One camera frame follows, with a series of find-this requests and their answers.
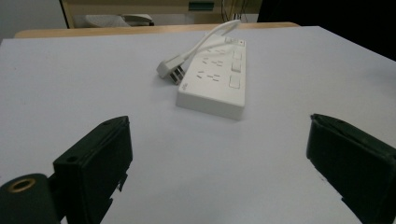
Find beige wooden cabinet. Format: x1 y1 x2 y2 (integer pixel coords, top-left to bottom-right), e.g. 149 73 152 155
59 0 263 30

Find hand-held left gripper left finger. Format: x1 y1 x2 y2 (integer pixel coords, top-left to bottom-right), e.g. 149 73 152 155
51 115 134 224

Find green label panel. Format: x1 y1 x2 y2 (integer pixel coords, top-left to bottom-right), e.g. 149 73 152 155
188 1 216 12

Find white power strip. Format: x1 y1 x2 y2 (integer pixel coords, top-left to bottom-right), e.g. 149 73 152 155
175 34 247 121

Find white power cable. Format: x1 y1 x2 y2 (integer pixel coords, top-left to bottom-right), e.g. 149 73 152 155
179 19 242 63

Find dark cables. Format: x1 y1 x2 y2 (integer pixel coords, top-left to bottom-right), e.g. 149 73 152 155
219 0 250 23

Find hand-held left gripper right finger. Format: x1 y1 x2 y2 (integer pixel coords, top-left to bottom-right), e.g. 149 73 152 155
305 113 396 224

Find white power plug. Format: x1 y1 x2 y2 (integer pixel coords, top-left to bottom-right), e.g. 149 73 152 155
155 54 187 86

